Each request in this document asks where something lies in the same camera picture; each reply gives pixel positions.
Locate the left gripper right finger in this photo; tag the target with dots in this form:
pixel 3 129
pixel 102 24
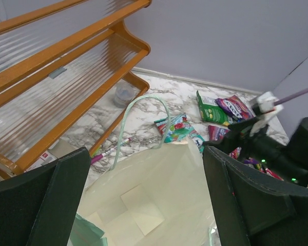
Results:
pixel 252 208

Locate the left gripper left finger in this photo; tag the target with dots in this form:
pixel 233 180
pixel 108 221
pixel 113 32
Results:
pixel 39 206

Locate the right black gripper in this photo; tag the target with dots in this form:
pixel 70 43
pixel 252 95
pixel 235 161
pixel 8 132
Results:
pixel 259 147

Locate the purple berries candy bag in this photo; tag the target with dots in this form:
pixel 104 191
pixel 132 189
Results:
pixel 217 133

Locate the purple pink candy bag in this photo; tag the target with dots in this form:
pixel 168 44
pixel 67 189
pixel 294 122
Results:
pixel 235 108

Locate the green yellow snack packet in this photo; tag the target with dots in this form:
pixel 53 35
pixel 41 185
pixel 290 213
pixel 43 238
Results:
pixel 211 112

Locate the red snack packet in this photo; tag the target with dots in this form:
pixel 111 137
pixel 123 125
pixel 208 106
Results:
pixel 267 171

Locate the mint blossom candy bag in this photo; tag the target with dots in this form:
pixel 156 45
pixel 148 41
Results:
pixel 180 128

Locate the green printed paper bag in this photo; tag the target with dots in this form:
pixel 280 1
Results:
pixel 158 196

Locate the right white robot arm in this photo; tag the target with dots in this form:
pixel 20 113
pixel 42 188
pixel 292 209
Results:
pixel 290 161

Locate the small white cardboard box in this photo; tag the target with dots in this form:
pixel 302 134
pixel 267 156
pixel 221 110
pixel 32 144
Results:
pixel 59 149

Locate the purple capped marker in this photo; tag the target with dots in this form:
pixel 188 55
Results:
pixel 98 157

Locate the small clear plastic jar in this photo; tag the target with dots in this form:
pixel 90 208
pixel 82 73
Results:
pixel 124 94

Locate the orange wooden shelf rack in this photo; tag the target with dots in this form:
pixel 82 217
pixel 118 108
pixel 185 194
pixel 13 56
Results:
pixel 57 62

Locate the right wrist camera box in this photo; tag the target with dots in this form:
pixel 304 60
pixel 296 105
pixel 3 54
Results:
pixel 265 109

